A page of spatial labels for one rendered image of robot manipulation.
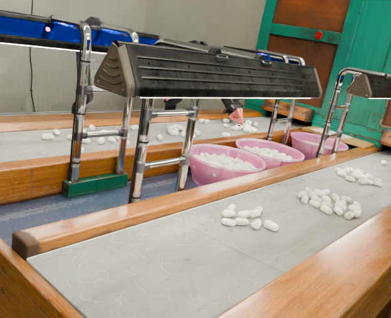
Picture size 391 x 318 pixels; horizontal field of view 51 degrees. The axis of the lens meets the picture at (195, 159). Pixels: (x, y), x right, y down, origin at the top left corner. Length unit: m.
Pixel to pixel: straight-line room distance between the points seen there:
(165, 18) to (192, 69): 3.39
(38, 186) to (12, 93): 2.50
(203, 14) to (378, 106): 2.01
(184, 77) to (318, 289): 0.42
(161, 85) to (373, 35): 1.74
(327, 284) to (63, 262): 0.46
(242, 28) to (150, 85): 2.93
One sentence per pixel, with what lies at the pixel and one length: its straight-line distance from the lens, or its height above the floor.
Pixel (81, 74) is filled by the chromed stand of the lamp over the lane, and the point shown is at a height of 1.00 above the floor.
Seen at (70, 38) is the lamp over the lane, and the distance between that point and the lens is 1.18.
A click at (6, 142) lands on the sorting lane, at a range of 1.33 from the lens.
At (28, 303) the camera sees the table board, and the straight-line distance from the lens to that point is 0.73.
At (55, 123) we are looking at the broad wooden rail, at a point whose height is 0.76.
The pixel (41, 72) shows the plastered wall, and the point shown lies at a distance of 3.65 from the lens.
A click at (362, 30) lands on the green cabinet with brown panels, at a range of 2.28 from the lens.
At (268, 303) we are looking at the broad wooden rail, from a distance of 0.68.
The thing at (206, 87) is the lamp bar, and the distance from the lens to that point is 0.69.
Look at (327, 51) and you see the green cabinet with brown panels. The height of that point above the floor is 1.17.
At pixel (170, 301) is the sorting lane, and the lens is 0.68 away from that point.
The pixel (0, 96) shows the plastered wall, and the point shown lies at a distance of 3.53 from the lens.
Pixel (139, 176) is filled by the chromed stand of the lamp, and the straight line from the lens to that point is 0.91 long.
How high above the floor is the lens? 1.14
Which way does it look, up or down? 17 degrees down
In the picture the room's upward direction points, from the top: 10 degrees clockwise
